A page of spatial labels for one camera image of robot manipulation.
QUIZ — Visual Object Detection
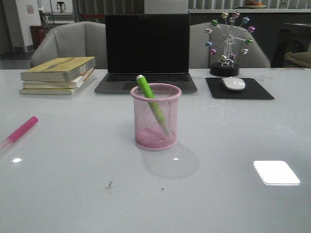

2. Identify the green highlighter pen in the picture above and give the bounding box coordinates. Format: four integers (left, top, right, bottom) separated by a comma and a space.
137, 75, 170, 135

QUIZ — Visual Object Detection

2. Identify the pink highlighter pen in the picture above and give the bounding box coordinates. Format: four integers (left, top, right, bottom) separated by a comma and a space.
0, 116, 38, 152

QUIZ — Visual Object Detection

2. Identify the pink mesh pen holder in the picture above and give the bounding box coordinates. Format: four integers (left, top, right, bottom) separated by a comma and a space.
130, 83, 182, 150

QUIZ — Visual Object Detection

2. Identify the grey laptop computer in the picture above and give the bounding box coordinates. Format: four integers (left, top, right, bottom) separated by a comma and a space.
94, 14, 197, 94

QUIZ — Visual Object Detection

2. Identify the white computer mouse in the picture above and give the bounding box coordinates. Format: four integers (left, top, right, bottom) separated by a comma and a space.
221, 77, 246, 91

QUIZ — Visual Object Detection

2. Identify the middle cream book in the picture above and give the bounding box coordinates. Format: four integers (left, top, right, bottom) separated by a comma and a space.
23, 68, 94, 89

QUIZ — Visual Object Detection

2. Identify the cream book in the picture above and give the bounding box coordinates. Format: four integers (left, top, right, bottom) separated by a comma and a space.
19, 75, 92, 95
23, 68, 94, 89

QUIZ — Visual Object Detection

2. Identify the right grey armchair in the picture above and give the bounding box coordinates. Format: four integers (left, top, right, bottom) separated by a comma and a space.
189, 22, 270, 69

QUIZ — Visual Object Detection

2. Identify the grey armchair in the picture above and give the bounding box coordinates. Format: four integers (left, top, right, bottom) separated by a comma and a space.
30, 21, 107, 69
189, 22, 270, 69

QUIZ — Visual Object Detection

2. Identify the black mouse pad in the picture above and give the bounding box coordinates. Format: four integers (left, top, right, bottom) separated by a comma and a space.
206, 78, 274, 100

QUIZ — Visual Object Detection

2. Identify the left grey armchair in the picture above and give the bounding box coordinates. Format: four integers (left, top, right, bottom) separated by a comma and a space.
30, 21, 107, 69

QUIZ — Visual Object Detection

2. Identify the ferris wheel desk ornament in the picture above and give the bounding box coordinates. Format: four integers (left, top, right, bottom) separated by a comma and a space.
205, 11, 253, 77

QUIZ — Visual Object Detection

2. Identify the top yellow book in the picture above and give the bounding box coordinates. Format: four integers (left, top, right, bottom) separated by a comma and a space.
20, 57, 95, 82

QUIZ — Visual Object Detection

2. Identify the white box behind laptop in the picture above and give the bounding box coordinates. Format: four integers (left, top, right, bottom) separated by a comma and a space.
144, 0, 188, 14

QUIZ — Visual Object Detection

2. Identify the bottom cream book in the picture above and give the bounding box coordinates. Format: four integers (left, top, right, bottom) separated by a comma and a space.
19, 75, 92, 95

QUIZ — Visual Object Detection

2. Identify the red trash bin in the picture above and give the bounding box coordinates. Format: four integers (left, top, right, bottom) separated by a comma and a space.
30, 25, 45, 49

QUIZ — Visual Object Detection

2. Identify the fruit bowl on counter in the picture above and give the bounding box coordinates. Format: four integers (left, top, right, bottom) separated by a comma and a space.
244, 0, 266, 9

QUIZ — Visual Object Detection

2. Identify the beige cushion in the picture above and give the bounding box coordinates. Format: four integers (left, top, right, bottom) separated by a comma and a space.
284, 51, 311, 68

